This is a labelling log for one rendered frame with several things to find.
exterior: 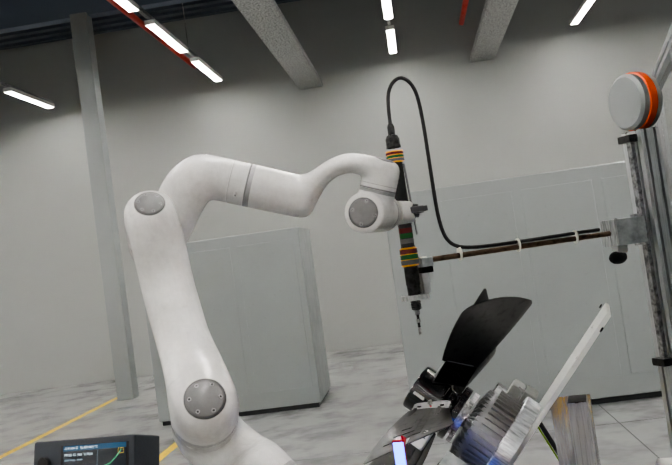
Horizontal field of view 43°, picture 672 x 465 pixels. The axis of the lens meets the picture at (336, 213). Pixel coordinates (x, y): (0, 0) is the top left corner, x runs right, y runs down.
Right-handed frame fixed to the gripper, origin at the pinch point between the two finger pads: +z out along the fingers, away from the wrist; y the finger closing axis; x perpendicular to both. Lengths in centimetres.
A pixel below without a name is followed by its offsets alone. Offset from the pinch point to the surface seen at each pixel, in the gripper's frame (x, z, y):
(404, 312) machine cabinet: -66, 540, -129
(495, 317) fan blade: -27.5, 6.9, 18.0
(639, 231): -13, 41, 54
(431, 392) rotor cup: -44.3, 10.6, -0.7
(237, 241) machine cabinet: 23, 656, -330
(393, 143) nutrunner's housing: 17.2, 5.0, 0.1
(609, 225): -10, 39, 47
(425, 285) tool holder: -18.0, 6.8, 2.5
